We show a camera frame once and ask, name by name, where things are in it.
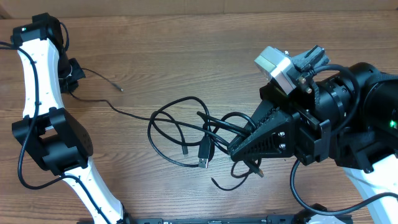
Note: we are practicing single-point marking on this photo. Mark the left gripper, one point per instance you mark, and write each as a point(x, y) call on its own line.
point(73, 83)

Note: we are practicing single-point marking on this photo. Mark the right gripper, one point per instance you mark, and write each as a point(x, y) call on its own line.
point(305, 131)

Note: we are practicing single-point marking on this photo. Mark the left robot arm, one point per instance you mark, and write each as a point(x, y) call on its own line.
point(52, 137)

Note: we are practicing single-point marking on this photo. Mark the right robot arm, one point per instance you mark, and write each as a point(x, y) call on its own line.
point(352, 120)

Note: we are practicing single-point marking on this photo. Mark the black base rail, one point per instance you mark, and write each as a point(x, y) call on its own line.
point(304, 216)

